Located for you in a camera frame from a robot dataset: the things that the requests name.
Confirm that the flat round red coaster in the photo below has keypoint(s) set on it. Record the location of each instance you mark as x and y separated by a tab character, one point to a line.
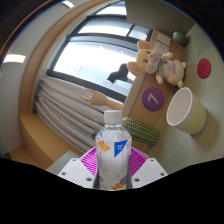
204	68

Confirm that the tall green cactus figure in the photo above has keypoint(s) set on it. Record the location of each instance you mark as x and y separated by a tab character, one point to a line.
141	130

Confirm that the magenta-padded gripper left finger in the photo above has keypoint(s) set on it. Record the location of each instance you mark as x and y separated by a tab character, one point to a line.
76	171

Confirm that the black horse figure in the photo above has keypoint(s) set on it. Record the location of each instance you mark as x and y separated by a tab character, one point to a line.
119	73

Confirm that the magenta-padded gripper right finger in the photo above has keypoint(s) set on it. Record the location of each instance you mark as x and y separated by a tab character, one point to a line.
150	171

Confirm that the clear plastic water bottle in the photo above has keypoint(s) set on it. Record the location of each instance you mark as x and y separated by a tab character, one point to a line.
113	156

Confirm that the pale yellow cup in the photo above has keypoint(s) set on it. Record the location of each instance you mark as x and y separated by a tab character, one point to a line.
191	115

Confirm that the cream mouse plush toy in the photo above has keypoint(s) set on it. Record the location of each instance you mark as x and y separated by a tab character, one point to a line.
166	68

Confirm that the round purple number sign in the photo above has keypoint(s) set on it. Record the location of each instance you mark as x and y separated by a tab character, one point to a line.
153	99

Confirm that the wooden hand model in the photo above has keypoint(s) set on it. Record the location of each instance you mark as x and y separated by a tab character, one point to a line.
98	99

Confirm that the beige pleated curtain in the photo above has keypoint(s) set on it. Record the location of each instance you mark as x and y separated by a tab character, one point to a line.
66	110

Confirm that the dark-framed window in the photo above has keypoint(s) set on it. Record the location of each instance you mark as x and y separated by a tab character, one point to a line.
93	60

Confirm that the small round green cactus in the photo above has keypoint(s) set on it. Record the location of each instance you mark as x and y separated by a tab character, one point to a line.
180	38

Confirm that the grey-green desk partition panel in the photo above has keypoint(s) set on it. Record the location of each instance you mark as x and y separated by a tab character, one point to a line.
156	13
58	163

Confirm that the white wall socket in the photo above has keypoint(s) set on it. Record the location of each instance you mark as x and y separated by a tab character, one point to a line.
164	38
159	48

